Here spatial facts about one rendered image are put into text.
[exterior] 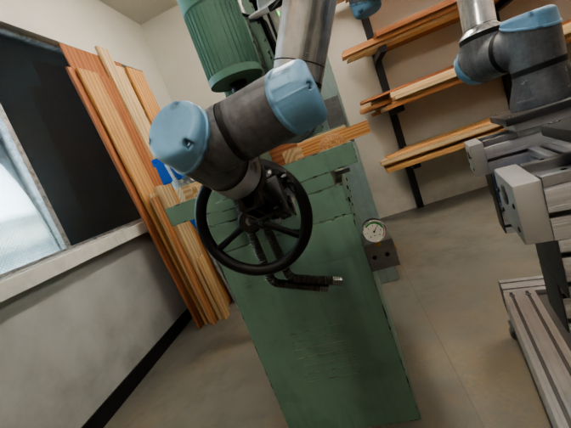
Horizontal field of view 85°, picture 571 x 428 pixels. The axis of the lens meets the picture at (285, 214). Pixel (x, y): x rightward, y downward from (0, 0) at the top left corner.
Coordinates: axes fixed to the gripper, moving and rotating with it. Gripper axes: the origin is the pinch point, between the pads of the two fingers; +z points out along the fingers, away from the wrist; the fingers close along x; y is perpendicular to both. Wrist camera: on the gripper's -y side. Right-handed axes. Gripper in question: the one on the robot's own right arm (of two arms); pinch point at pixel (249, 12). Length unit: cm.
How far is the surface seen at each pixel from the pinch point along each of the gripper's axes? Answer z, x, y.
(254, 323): 31, 60, -65
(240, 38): 5.5, 0.2, -5.1
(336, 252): -2, 51, -52
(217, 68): 14.4, 6.5, -7.8
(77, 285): 139, 13, -74
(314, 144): -4.9, 19.4, -36.6
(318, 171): -4.7, 36.1, -33.0
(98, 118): 129, -88, -37
